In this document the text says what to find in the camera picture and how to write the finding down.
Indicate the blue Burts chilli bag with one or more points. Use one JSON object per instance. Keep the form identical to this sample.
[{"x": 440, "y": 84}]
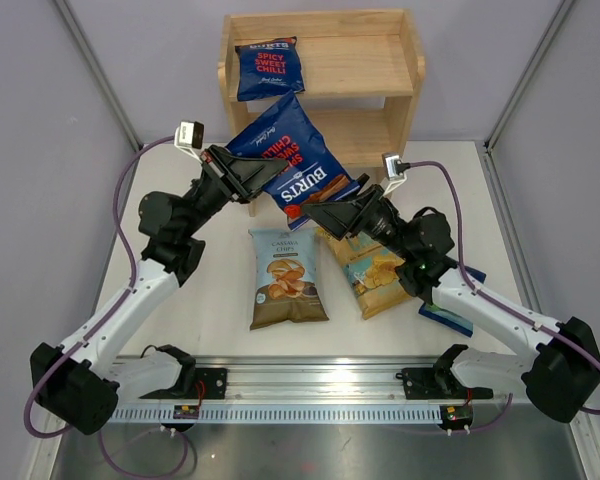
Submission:
[
  {"x": 269, "y": 69},
  {"x": 313, "y": 174}
]

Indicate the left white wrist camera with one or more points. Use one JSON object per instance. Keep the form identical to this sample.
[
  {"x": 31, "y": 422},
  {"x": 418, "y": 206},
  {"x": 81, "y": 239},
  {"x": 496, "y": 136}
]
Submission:
[{"x": 188, "y": 138}]

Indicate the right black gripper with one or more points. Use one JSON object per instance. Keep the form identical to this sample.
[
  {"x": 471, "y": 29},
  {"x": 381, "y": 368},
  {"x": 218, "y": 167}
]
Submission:
[{"x": 349, "y": 218}]

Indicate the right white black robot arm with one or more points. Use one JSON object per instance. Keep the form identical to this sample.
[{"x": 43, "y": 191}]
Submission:
[{"x": 555, "y": 365}]

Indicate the aluminium frame post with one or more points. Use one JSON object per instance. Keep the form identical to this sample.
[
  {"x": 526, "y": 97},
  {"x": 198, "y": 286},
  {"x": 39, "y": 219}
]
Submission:
[
  {"x": 541, "y": 50},
  {"x": 88, "y": 55}
]

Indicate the light blue cassava chips bag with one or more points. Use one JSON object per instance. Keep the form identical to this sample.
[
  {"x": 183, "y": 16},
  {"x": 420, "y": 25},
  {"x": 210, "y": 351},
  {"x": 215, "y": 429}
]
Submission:
[{"x": 286, "y": 278}]

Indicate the wooden two-tier shelf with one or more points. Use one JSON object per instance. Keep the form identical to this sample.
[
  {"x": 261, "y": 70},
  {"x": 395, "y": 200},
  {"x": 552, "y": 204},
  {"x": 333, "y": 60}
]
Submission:
[{"x": 363, "y": 72}]

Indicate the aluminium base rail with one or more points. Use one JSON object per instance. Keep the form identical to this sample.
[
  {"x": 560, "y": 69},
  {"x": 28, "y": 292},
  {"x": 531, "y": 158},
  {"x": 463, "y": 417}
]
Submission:
[{"x": 295, "y": 391}]

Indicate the yellow kettle chips bag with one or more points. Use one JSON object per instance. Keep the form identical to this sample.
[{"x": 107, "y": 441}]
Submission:
[{"x": 370, "y": 270}]

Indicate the right aluminium frame post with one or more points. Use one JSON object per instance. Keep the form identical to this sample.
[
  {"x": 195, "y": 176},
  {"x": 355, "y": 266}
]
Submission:
[{"x": 541, "y": 50}]

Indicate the left aluminium frame post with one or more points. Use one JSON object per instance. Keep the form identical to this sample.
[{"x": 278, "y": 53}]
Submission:
[{"x": 88, "y": 55}]

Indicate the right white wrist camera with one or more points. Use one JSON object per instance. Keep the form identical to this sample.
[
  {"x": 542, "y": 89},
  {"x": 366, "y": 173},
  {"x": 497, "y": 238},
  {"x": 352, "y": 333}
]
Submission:
[{"x": 395, "y": 172}]

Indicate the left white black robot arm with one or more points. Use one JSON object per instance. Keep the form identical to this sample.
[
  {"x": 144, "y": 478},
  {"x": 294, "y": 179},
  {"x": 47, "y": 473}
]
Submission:
[{"x": 79, "y": 380}]

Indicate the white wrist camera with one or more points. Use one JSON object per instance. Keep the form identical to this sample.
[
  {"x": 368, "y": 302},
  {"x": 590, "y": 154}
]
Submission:
[
  {"x": 395, "y": 172},
  {"x": 188, "y": 138}
]

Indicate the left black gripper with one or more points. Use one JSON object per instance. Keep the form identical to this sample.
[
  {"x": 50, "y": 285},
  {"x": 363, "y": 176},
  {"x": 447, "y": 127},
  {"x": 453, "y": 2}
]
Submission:
[{"x": 239, "y": 179}]

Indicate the blue green Burts vinegar bag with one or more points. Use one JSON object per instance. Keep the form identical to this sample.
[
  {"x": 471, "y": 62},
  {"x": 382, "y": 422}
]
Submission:
[{"x": 448, "y": 319}]

